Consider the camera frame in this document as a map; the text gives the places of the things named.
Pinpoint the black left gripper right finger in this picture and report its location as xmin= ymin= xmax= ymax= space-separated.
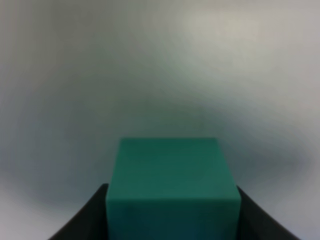
xmin=236 ymin=187 xmax=299 ymax=240

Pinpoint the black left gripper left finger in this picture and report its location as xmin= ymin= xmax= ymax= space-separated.
xmin=51 ymin=183 xmax=109 ymax=240

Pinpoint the teal block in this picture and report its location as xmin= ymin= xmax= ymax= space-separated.
xmin=106 ymin=138 xmax=241 ymax=240

